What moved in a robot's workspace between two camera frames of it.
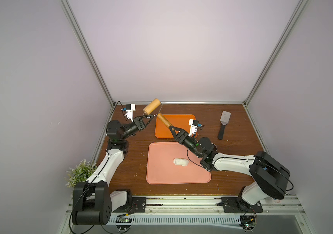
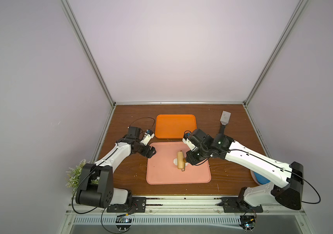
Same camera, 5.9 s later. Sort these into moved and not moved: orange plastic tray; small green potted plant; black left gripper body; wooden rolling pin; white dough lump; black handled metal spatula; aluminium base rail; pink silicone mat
Moved: wooden rolling pin; black left gripper body
Not moved: orange plastic tray; small green potted plant; aluminium base rail; white dough lump; black handled metal spatula; pink silicone mat
